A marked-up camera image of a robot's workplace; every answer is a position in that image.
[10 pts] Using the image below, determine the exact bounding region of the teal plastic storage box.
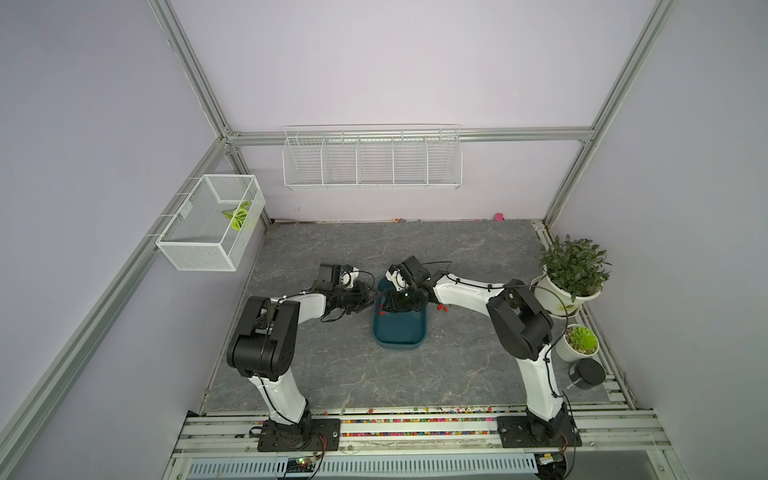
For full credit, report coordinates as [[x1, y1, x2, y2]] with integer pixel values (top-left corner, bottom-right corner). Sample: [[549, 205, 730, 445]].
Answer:
[[372, 278, 428, 350]]

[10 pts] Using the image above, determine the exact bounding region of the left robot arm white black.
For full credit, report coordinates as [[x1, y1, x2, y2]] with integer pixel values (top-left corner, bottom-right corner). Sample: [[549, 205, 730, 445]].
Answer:
[[226, 281, 377, 427]]

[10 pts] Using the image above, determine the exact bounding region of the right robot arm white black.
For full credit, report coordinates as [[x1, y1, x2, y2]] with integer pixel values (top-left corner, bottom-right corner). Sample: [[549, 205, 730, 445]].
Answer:
[[385, 256, 568, 429]]

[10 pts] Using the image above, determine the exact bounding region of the green leaf toy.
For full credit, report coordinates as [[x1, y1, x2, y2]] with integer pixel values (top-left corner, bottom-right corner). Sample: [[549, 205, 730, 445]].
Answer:
[[223, 201, 252, 231]]

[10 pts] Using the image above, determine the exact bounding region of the large potted green plant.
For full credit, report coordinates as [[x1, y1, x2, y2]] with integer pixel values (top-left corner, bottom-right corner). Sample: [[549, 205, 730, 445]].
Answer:
[[533, 235, 613, 318]]

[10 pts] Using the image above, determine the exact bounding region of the small potted succulent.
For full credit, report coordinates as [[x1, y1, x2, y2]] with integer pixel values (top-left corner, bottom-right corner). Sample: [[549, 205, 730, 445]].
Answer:
[[555, 325, 600, 363]]

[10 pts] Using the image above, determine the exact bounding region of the black cylinder weight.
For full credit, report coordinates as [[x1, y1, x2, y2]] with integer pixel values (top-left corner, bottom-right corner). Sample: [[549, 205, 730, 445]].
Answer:
[[569, 358, 606, 390]]

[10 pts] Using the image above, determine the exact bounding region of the white ventilation grille strip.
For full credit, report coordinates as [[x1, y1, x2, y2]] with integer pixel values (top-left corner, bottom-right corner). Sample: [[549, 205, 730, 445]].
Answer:
[[182, 453, 539, 479]]

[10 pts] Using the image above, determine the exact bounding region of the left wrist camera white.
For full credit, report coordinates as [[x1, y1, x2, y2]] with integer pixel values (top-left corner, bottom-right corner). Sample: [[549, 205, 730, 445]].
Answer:
[[313, 263, 359, 291]]

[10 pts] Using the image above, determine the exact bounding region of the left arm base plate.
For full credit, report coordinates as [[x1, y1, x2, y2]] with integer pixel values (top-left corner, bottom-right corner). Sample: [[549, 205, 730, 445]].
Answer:
[[257, 418, 341, 453]]

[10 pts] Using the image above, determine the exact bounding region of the long white wire wall basket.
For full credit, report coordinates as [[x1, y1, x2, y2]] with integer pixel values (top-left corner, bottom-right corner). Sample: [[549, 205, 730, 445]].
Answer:
[[282, 124, 463, 189]]

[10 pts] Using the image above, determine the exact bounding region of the white wire cube basket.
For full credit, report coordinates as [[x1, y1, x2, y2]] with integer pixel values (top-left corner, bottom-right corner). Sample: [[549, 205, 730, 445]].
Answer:
[[155, 174, 265, 272]]

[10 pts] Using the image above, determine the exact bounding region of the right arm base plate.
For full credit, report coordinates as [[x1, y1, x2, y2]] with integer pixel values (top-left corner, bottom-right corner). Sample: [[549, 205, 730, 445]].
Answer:
[[497, 411, 582, 449]]

